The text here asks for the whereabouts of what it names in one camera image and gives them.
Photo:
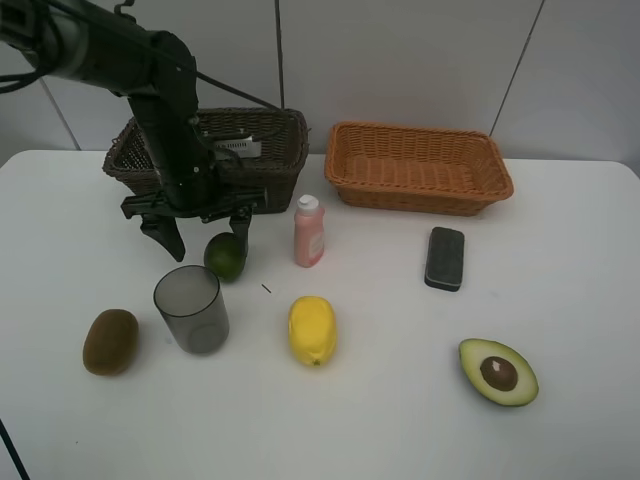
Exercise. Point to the brown kiwi fruit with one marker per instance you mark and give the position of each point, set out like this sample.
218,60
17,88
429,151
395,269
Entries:
111,344

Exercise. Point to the grey translucent plastic cup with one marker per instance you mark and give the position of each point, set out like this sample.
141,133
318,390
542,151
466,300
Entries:
190,301

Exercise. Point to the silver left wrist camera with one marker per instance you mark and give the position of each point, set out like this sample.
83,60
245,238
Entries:
232,147

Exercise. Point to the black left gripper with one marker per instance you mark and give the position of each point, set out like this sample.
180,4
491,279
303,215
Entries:
200,194

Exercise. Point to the yellow lemon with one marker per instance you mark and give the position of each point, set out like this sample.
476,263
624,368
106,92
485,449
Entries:
312,330

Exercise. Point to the halved avocado with pit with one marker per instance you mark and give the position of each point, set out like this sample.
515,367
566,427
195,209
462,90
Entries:
498,372

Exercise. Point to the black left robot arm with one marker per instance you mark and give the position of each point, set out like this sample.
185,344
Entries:
156,73

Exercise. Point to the pink bottle white cap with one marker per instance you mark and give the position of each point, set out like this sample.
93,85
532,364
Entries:
308,231

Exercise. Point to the green lime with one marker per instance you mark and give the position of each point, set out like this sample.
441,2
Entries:
225,256

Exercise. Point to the black and blue eraser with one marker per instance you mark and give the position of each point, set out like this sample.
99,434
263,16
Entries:
445,259

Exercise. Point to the dark brown wicker basket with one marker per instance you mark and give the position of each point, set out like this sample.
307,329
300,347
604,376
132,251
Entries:
284,149

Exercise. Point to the orange wicker basket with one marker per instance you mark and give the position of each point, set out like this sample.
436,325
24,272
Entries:
427,170

